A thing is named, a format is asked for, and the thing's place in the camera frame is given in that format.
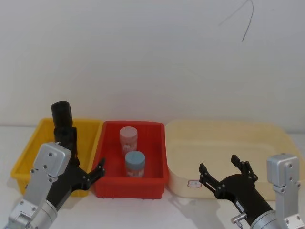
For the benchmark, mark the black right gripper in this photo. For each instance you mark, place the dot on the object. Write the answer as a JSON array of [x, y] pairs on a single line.
[[243, 190]]

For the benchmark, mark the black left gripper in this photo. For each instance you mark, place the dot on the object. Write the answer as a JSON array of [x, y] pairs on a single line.
[[68, 181]]

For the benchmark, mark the black cylindrical bottle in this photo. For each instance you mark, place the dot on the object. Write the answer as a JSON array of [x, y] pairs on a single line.
[[62, 114]]

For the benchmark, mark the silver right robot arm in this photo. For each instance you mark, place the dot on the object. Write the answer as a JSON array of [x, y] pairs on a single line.
[[284, 171]]

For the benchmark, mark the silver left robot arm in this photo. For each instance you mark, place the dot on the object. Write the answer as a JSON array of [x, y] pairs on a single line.
[[45, 162]]

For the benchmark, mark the cream plastic bin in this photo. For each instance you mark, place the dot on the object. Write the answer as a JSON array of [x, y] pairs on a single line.
[[214, 148]]

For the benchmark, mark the small white red-edged label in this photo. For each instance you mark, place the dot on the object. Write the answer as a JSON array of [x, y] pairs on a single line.
[[194, 183]]

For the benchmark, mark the jar with pink lid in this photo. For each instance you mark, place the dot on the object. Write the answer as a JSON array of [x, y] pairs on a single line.
[[128, 140]]

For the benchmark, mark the jar with blue lid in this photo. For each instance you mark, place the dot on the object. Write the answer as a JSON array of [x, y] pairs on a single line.
[[135, 164]]

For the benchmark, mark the yellow plastic bin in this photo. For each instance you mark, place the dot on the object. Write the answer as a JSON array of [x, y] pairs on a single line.
[[28, 157]]

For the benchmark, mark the red plastic bin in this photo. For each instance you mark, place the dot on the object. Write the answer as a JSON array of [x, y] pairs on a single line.
[[152, 167]]

